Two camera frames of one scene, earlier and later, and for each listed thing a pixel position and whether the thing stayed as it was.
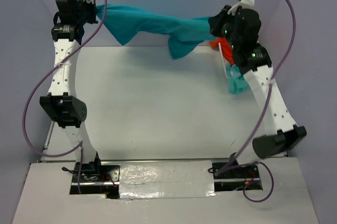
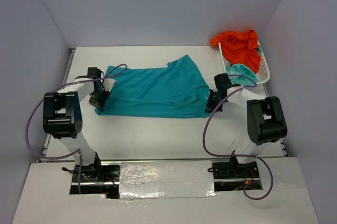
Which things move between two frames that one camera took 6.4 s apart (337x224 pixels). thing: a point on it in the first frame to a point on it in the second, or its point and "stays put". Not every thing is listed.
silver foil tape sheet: x=166 y=179 stays put
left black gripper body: x=86 y=12 to x=98 y=98
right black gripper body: x=222 y=27 to x=214 y=101
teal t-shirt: x=120 y=22 to x=179 y=90
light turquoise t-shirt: x=237 y=83 stays put
